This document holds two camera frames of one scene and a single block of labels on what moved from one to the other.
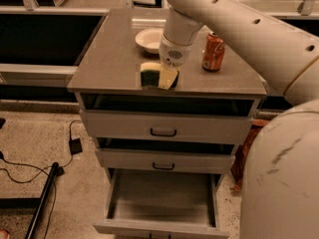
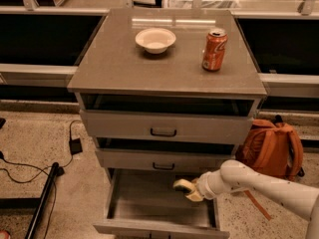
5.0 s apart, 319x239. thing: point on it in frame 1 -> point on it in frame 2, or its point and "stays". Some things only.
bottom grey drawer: (162, 203) stays
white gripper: (173, 54) -> (202, 186)
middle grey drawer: (162, 154) stays
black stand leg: (37, 203) stays
